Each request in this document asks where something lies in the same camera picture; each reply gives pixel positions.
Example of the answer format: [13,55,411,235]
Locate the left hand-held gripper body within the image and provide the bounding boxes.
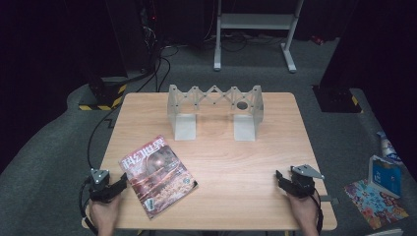
[88,168,116,204]

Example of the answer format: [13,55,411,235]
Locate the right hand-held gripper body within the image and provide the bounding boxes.
[288,164,326,200]

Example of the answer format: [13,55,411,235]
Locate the red illustrated magazine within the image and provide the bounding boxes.
[118,135,200,220]

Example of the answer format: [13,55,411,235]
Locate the grey expandable book rack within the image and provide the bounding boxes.
[166,84,265,143]

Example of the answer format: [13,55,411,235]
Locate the person's left hand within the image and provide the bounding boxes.
[89,192,123,236]

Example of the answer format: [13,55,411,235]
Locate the colourful illustrated book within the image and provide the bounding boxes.
[343,179,410,231]

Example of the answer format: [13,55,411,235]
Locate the blue book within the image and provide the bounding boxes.
[366,154,404,200]

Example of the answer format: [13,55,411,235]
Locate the black hazard-striped stand base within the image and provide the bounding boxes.
[78,76,129,112]
[312,84,364,114]

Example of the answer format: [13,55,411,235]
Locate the white and blue packet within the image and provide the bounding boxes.
[376,130,403,164]

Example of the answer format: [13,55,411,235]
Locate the small red object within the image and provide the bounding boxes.
[310,34,327,46]

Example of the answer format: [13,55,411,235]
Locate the white metal stand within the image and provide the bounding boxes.
[212,0,305,74]

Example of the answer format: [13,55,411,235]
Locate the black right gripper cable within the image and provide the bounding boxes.
[309,192,326,234]

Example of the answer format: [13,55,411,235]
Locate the black floor cables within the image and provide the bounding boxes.
[135,43,181,93]

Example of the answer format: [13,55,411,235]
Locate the black cables under stand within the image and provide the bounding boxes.
[202,29,287,53]

